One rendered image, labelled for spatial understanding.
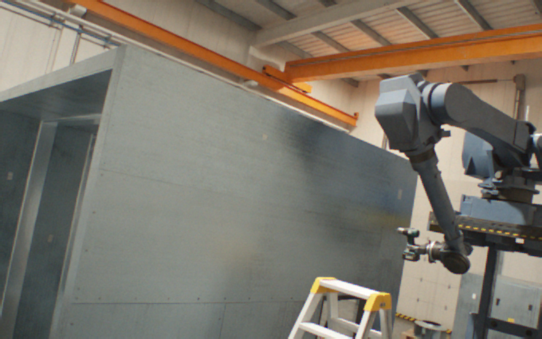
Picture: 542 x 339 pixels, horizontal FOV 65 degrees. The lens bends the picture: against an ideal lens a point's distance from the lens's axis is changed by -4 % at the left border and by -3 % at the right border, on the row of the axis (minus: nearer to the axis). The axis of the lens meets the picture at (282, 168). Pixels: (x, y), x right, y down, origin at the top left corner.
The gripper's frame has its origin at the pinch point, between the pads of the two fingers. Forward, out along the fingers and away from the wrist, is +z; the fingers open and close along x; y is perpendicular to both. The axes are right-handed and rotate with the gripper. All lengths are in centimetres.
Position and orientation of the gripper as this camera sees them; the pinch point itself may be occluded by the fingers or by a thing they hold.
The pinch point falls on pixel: (411, 246)
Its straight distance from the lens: 328.6
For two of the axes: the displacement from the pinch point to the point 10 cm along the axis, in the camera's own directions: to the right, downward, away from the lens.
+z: -6.9, -0.6, 7.2
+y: -0.5, -9.9, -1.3
